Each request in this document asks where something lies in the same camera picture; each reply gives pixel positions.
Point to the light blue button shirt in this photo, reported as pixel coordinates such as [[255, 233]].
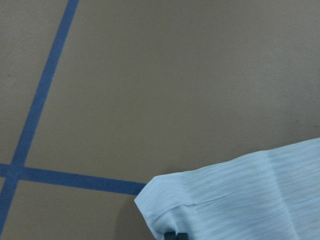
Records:
[[266, 195]]

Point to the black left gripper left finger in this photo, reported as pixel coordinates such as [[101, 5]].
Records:
[[170, 236]]

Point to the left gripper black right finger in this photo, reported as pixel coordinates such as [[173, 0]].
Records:
[[182, 236]]

